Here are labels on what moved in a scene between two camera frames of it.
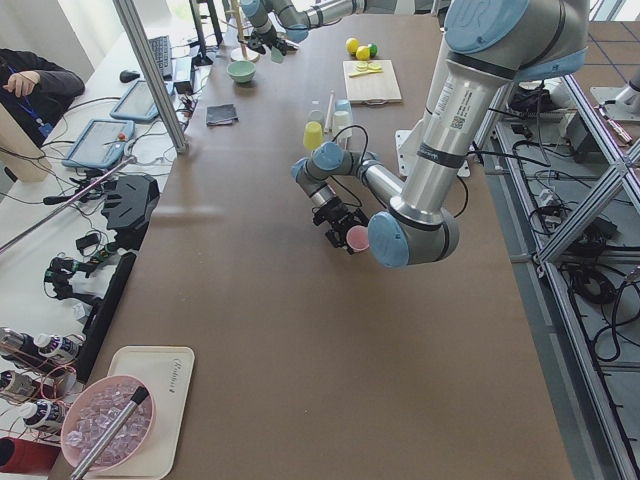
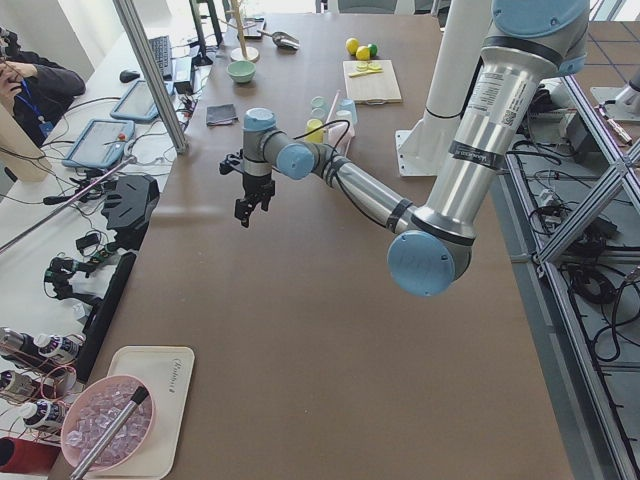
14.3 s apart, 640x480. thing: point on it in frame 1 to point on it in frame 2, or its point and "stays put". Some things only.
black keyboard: [161, 47] stays put
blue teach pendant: [101, 143] stays put
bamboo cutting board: [371, 88] stays put
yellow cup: [313, 135] stays put
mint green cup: [276, 55] to [320, 105]
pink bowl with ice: [92, 411] stays put
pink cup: [357, 237] to [335, 131]
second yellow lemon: [352, 44] stays put
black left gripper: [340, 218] to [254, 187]
